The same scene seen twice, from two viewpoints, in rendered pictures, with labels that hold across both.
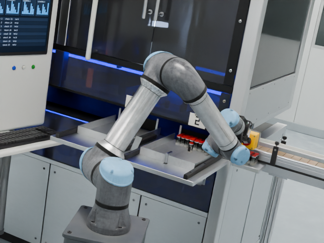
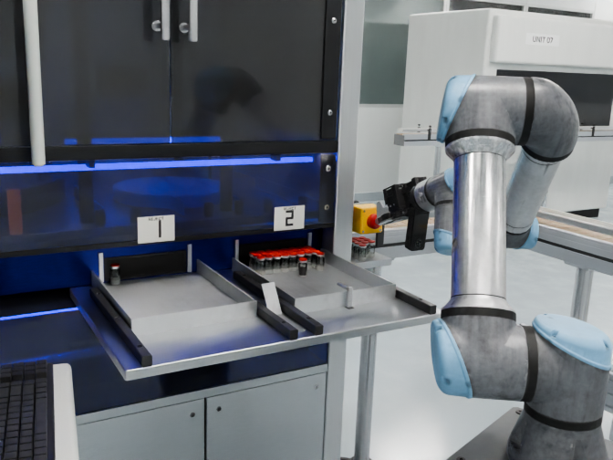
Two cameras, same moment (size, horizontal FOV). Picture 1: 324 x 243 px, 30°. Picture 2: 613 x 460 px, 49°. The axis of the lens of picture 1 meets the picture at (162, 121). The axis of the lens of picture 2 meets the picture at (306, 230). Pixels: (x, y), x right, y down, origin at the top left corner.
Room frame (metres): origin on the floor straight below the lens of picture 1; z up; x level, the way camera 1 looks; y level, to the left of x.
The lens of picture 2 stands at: (1.68, 1.15, 1.38)
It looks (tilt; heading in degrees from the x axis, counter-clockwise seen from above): 13 degrees down; 306
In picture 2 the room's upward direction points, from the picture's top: 2 degrees clockwise
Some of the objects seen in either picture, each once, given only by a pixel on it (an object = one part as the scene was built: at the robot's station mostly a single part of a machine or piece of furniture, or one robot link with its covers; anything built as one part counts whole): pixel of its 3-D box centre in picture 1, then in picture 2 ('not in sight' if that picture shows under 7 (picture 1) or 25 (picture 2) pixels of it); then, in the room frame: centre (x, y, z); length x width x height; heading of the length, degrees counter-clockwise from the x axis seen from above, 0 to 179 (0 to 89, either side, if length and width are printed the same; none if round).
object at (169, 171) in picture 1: (143, 148); (254, 303); (2.62, 0.06, 0.87); 0.70 x 0.48 x 0.02; 66
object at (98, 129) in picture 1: (120, 130); (169, 292); (2.75, 0.19, 0.90); 0.34 x 0.26 x 0.04; 156
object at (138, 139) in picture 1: (130, 146); (282, 306); (2.49, 0.11, 0.91); 0.14 x 0.03 x 0.06; 156
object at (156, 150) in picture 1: (183, 150); (309, 277); (2.59, -0.12, 0.90); 0.34 x 0.26 x 0.04; 155
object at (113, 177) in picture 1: (114, 180); (564, 363); (1.93, 0.13, 0.96); 0.13 x 0.12 x 0.14; 31
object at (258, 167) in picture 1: (249, 164); (358, 257); (2.65, -0.43, 0.87); 0.14 x 0.13 x 0.02; 156
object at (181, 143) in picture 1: (193, 144); (288, 262); (2.69, -0.16, 0.90); 0.18 x 0.02 x 0.05; 66
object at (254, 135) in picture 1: (249, 139); (365, 218); (2.62, -0.40, 0.99); 0.08 x 0.07 x 0.07; 156
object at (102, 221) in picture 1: (110, 212); (559, 432); (1.92, 0.12, 0.84); 0.15 x 0.15 x 0.10
